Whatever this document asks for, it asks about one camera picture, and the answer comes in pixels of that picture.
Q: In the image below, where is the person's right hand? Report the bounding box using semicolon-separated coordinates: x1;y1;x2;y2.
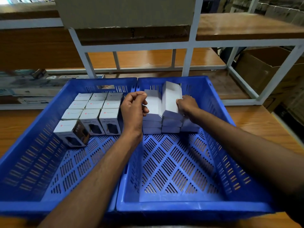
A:
176;95;202;124

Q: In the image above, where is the person's left hand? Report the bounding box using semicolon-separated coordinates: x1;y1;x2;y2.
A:
120;91;150;137

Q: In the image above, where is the small plain white carton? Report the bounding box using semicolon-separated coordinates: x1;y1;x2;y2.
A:
162;81;184;122
143;89;163;122

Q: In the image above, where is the person's right forearm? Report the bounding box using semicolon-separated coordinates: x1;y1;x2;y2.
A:
190;108;304;225

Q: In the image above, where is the person's left forearm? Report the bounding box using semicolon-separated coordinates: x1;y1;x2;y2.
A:
38;130;143;228

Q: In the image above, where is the stack of plain white boxes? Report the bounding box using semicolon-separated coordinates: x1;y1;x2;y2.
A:
142;115;200;135

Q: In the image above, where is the wooden shelf board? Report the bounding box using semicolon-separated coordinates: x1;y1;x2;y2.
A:
87;48;226;70
196;13;304;41

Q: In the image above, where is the group of printed white boxes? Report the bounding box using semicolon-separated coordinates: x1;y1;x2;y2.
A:
53;92;124;148

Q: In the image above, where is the blue plastic crate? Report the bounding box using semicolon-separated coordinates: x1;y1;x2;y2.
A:
116;76;276;215
0;77;138;215

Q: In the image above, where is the long white printed package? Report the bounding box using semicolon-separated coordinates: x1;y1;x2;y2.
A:
58;74;105;80
17;96;55;105

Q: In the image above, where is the open brown cardboard box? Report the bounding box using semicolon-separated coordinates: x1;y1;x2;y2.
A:
235;47;304;112

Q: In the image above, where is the grey cardboard box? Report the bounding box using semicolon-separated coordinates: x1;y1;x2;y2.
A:
54;0;197;29

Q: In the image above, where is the long grey printed package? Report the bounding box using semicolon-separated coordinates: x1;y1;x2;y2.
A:
0;75;70;89

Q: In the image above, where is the white metal shelf frame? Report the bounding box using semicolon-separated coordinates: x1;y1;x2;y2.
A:
0;0;304;111

